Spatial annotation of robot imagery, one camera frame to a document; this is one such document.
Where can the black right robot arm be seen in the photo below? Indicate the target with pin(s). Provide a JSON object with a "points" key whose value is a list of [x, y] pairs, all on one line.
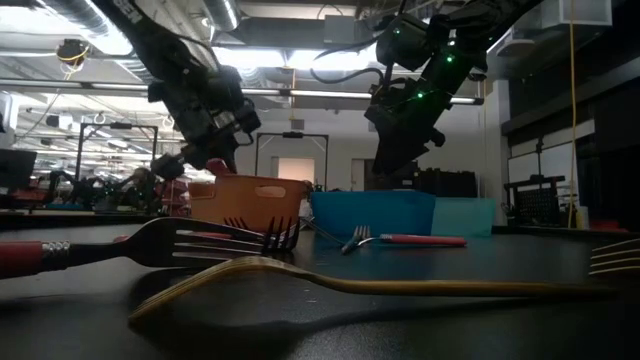
{"points": [[475, 25]]}

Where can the fork with dark tines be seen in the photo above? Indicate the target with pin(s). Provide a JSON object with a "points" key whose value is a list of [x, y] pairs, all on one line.
{"points": [[282, 237]]}

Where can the gold fork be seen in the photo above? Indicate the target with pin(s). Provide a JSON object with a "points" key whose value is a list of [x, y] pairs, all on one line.
{"points": [[400, 287]]}

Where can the gold fork tines edge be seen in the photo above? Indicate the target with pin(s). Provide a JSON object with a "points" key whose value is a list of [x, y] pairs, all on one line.
{"points": [[617, 257]]}

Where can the dark side monitor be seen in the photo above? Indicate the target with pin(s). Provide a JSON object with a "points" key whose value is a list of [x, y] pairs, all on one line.
{"points": [[17, 167]]}

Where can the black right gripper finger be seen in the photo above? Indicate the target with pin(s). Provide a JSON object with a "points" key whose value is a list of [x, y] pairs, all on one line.
{"points": [[386, 155], [410, 152]]}

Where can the black pegboard rack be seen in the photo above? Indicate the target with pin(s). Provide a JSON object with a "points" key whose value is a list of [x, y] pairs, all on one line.
{"points": [[537, 200]]}

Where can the teal plastic bin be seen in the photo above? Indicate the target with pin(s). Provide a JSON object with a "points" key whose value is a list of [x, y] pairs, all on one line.
{"points": [[465, 217]]}

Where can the black equipment cases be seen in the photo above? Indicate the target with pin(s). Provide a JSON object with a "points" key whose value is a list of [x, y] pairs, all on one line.
{"points": [[450, 182]]}

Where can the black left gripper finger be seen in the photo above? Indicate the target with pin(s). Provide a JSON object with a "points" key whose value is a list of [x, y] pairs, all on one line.
{"points": [[167, 167], [227, 152]]}

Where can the black gantry frame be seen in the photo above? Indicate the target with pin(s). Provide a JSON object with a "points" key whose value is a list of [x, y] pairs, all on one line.
{"points": [[117, 126], [291, 135]]}

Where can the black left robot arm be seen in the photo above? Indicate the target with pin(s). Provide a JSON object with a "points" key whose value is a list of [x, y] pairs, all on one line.
{"points": [[150, 40]]}

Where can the blue plastic bin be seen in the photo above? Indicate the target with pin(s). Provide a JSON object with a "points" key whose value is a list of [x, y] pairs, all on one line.
{"points": [[370, 212]]}

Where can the orange plastic bin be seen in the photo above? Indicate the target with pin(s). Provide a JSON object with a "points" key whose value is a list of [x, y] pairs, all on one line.
{"points": [[240, 200]]}

